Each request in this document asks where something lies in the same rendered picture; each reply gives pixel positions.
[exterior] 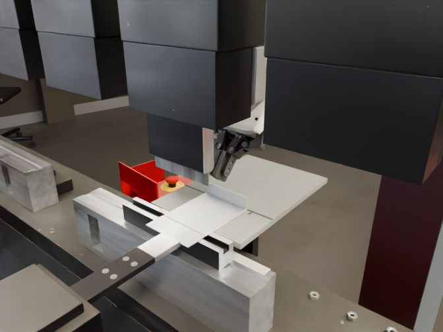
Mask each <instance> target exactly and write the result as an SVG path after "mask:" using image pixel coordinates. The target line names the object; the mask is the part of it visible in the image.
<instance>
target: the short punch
mask: <svg viewBox="0 0 443 332"><path fill-rule="evenodd" d="M146 117H147V126H148V141H149V150H150V154H151V155H153V156H155V162H156V167H159V168H161V169H164V170H166V171H169V172H172V173H175V174H176V175H180V176H182V177H185V178H187V179H190V180H193V181H195V182H198V183H200V184H203V185H206V186H210V171H212V170H213V168H214V131H213V130H210V129H208V128H203V127H200V126H196V125H193V124H189V123H184V122H181V121H176V120H173V119H169V118H166V117H162V116H159V115H155V114H151V113H146Z"/></svg>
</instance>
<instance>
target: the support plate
mask: <svg viewBox="0 0 443 332"><path fill-rule="evenodd" d="M327 180H328V178H326V177H321V176H319V175H315V174H312V173H308V172H305V171H302V170H298V169H294V168H292V167H288V166H285V165H281V164H279V163H274V162H272V161H268V160H265V159H261V158H258V157H254V156H251V155H245V156H243V157H242V158H241V159H237V160H236V162H235V164H234V166H233V168H232V170H231V173H230V175H229V176H228V178H227V180H226V181H225V182H223V181H221V180H218V179H215V178H214V177H212V176H211V175H210V183H212V184H215V185H216V186H220V187H222V188H225V189H227V190H230V191H232V192H235V193H238V194H240V195H243V196H246V197H247V209H249V210H251V211H254V212H257V213H259V214H262V215H265V216H266V217H269V218H272V219H273V220H270V219H267V218H265V217H263V216H260V215H257V214H255V213H252V214H250V215H249V214H248V213H250V211H247V210H246V211H244V212H243V213H241V214H240V215H238V216H236V217H235V218H233V219H232V220H230V221H229V222H227V223H226V224H224V225H223V226H221V227H220V228H218V229H216V230H215V231H214V232H213V233H216V234H218V235H220V236H222V237H225V238H227V239H229V240H231V241H233V246H234V247H236V248H238V249H240V250H241V249H242V248H244V247H245V246H246V245H247V244H248V243H250V242H251V241H253V240H254V239H255V238H256V237H258V236H259V235H260V234H262V233H263V232H264V231H265V230H266V229H268V228H269V227H271V226H272V225H273V224H274V223H276V222H277V221H278V220H280V219H281V218H282V217H283V216H284V215H286V214H287V213H289V212H290V211H291V210H292V209H294V208H295V207H296V206H298V205H299V204H300V203H301V202H303V201H304V200H306V199H307V198H308V197H309V196H310V195H312V194H313V193H315V192H316V191H317V190H318V189H319V188H321V187H322V186H324V185H325V184H326V183H327ZM187 185H188V186H191V187H193V188H196V189H198V190H201V191H203V192H206V185H203V184H200V183H198V182H195V181H192V182H190V183H188V184H187ZM202 194H204V193H202V192H199V191H197V190H195V189H192V188H189V187H187V186H182V187H180V188H178V189H176V190H174V191H173V192H170V193H169V194H166V195H165V196H162V197H161V198H158V199H157V200H154V201H153V202H151V204H153V205H155V206H157V207H159V208H162V209H165V210H167V211H172V210H174V209H176V208H177V207H179V206H181V205H183V204H185V203H187V202H189V201H191V200H193V199H195V198H196V197H198V196H200V195H202Z"/></svg>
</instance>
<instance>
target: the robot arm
mask: <svg viewBox="0 0 443 332"><path fill-rule="evenodd" d="M264 105H265V98H264V101H263V102H262V103H260V104H259V105H258V106H257V107H256V108H255V109H254V110H253V111H251V117H250V118H248V119H245V120H243V121H240V122H238V123H235V124H232V125H230V126H227V127H225V128H222V129H219V130H217V131H215V130H214V142H215V148H216V149H217V150H216V153H215V155H214V168H213V170H212V171H210V175H211V176H212V177H214V178H215V179H218V180H221V181H223V182H225V181H226V180H227V178H228V176H229V175H230V173H231V170H232V168H233V166H234V164H235V162H236V160H237V159H241V157H242V156H243V155H244V154H246V153H248V152H249V151H254V152H261V151H263V150H264V148H265V144H263V133H264ZM218 132H219V133H218Z"/></svg>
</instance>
